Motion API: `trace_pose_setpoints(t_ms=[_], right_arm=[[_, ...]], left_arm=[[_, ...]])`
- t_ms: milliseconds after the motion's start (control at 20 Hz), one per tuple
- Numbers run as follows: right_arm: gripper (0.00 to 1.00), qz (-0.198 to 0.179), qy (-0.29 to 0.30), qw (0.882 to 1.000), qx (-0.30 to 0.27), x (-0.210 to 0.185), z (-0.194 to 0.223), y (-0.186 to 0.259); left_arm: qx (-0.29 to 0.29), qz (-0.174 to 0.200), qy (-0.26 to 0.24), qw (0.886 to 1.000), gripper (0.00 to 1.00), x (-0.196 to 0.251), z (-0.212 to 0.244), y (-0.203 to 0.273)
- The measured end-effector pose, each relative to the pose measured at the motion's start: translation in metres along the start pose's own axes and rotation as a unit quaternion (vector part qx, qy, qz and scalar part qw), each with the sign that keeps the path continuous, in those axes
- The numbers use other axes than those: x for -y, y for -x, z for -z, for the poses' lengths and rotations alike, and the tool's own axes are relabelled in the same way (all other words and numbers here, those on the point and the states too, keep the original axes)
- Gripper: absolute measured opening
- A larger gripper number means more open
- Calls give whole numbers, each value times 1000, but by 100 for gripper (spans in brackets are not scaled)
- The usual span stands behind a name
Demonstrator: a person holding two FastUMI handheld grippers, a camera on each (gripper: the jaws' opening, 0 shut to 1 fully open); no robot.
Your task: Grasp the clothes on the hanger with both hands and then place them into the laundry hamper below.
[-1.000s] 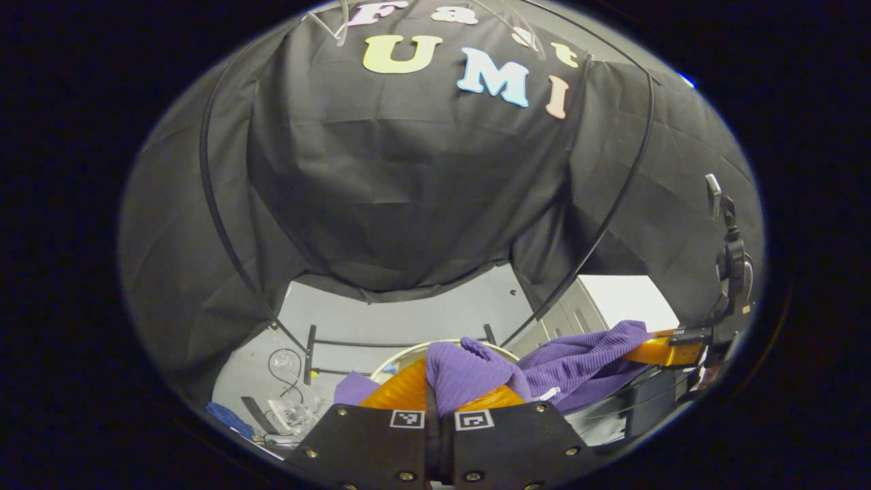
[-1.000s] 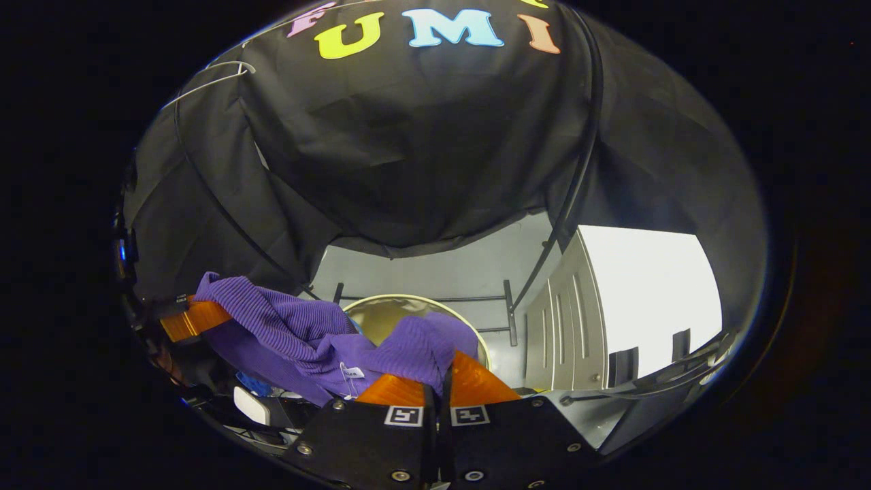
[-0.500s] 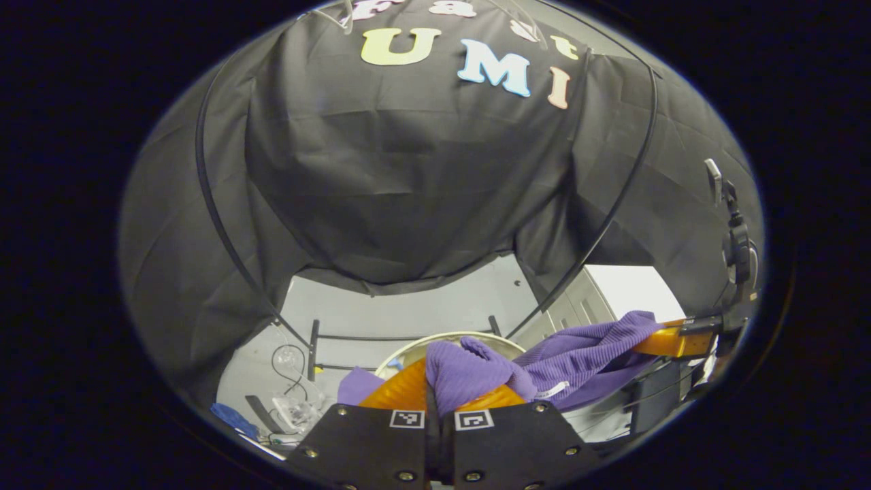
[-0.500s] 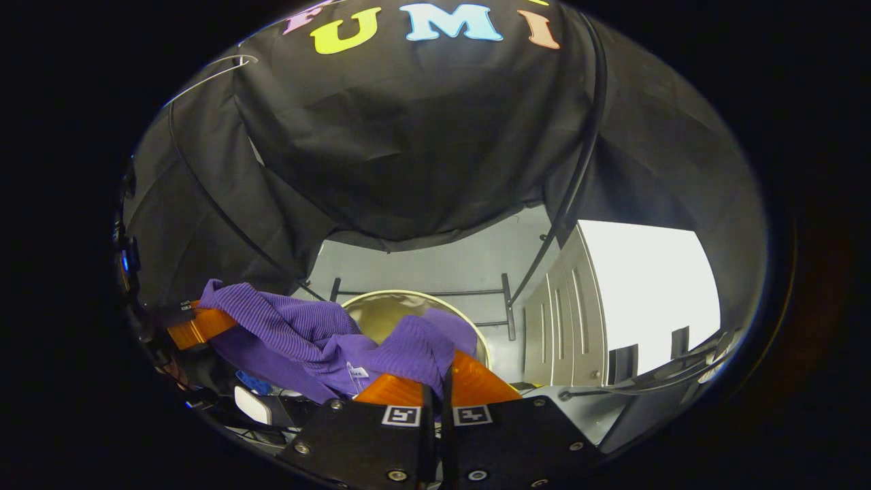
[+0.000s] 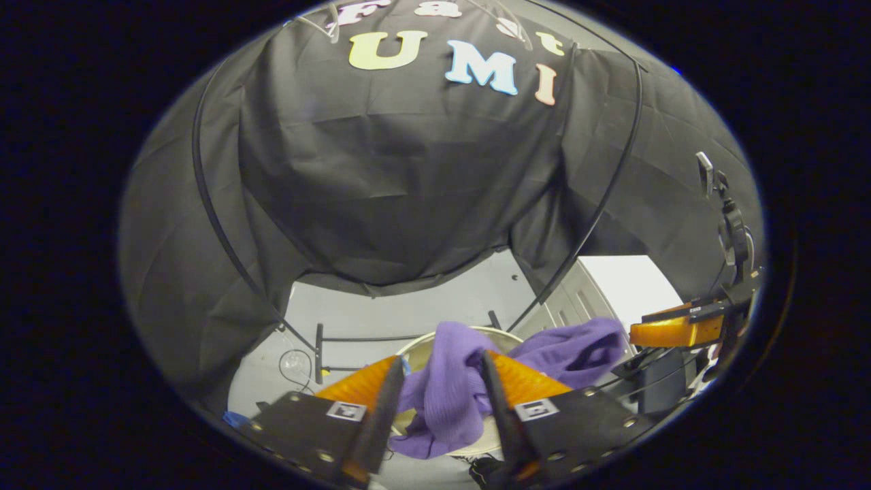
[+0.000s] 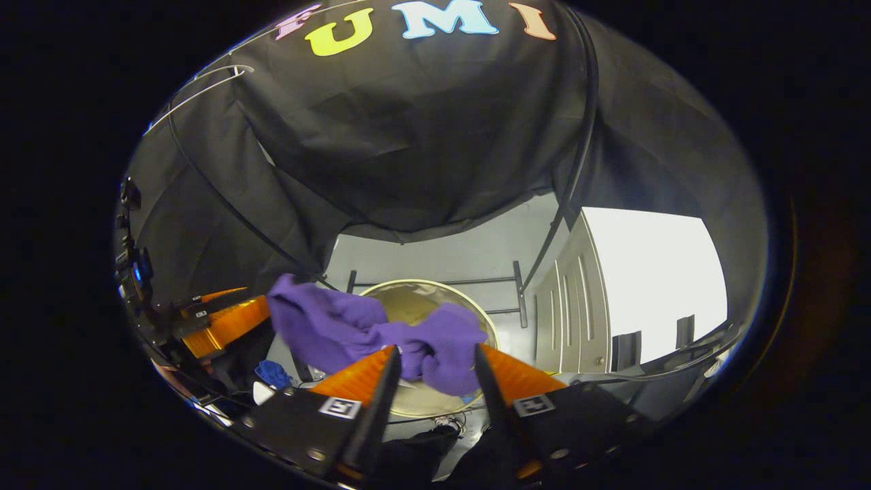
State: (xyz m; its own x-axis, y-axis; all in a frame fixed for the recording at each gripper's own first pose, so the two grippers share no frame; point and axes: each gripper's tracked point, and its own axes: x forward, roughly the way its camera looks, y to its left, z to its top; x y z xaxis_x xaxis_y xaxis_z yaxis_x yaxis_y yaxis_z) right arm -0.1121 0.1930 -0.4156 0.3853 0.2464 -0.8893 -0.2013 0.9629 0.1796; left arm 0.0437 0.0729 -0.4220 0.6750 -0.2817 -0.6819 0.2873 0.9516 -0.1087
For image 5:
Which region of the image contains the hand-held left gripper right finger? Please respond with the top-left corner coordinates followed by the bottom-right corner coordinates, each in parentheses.
top-left (480, 350), bottom-right (655, 487)

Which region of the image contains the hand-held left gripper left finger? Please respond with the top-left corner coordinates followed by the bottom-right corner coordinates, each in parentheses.
top-left (237, 354), bottom-right (407, 489)

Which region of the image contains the purple jacket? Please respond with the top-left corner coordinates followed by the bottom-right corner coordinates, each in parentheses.
top-left (388, 318), bottom-right (627, 460)

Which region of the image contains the round laundry hamper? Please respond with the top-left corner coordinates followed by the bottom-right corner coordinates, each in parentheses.
top-left (393, 325), bottom-right (526, 458)

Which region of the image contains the white plastic hanger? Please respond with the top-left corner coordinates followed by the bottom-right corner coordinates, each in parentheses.
top-left (293, 3), bottom-right (341, 45)

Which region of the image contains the dark box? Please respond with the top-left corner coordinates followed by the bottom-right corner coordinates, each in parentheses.
top-left (636, 348), bottom-right (698, 416)

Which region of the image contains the black backdrop cloth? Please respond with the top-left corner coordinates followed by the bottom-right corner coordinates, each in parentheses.
top-left (119, 0), bottom-right (766, 409)

